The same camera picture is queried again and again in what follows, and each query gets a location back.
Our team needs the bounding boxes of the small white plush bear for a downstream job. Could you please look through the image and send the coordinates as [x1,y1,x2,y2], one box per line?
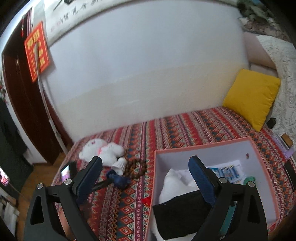
[79,138,125,167]

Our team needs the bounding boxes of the teal zip pouch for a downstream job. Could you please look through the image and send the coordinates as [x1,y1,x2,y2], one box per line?
[220,201,237,236]

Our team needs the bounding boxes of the yellow cushion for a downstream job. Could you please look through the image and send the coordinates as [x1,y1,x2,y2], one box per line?
[222,69,281,132]

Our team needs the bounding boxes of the blue battery pack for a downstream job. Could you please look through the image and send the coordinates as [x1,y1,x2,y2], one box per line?
[209,165,245,184]

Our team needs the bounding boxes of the white lace sofa cover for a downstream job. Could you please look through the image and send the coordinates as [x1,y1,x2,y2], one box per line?
[257,35,295,147]

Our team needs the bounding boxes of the green clothes pile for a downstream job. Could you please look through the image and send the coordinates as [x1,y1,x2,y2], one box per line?
[236,0,274,22]

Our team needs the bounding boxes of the brown bead bracelet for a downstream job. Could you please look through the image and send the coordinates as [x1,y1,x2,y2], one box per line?
[123,157,148,179]

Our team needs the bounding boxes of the calligraphy scroll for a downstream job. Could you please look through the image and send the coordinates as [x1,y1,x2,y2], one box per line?
[43,0,121,43]

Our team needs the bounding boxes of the small phone lit screen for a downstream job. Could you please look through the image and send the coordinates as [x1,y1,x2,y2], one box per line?
[60,162,77,182]

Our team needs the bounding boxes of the dark brown wooden door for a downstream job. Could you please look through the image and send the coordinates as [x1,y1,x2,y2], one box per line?
[2,11,62,165]

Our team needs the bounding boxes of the black phone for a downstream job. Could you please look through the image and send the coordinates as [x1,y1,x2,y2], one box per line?
[284,161,295,182]

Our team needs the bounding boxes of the red poster yellow characters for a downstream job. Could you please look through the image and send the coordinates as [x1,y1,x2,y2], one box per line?
[24,21,50,83]

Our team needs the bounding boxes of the purple book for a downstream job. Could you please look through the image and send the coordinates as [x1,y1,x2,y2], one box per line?
[272,133,295,159]

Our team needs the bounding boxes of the red patterned bed cover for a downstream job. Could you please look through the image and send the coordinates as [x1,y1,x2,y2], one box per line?
[52,106,295,241]

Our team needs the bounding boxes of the salmon pink storage box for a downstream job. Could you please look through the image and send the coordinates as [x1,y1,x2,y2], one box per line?
[145,138,280,240]

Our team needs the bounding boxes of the small black box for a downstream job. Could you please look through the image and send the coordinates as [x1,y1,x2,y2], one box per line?
[266,118,276,129]

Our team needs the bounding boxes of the mint green small item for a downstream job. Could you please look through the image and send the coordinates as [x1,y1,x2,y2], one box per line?
[243,176,255,185]

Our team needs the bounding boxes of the black fuzzy cloth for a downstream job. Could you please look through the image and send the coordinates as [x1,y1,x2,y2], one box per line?
[152,190,212,240]

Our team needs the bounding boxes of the large white plush toy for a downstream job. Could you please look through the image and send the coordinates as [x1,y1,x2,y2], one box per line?
[151,168,199,241]

